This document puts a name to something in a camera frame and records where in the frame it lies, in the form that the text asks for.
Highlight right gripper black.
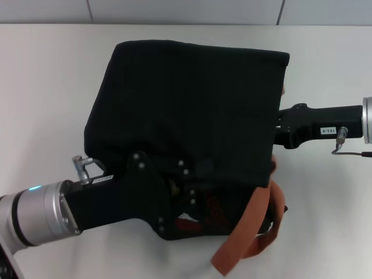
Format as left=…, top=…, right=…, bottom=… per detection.
left=274, top=102, right=364, bottom=150

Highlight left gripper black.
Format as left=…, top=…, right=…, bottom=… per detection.
left=62, top=150, right=218, bottom=237

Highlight black food bag orange handles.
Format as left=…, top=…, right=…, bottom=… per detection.
left=83, top=40, right=291, bottom=277

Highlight left gripper cable metal plug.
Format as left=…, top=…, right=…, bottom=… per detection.
left=71, top=155, right=108, bottom=186

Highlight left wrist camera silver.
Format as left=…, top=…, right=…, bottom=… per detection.
left=0, top=229, right=26, bottom=279

